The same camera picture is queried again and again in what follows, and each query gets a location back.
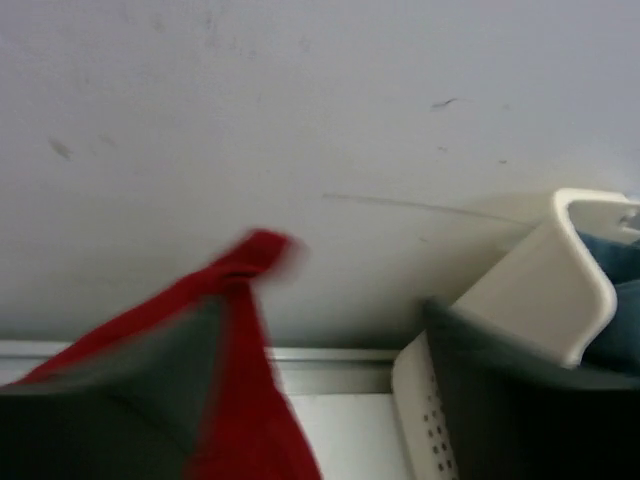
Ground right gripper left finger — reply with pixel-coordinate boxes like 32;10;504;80
1;297;223;479

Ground blue t shirt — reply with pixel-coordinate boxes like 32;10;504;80
579;232;639;375

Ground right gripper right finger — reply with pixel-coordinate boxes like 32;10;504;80
423;300;639;479

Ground cream laundry basket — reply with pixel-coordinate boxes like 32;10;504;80
391;188;639;479

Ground red t shirt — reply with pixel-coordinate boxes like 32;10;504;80
6;230;321;479

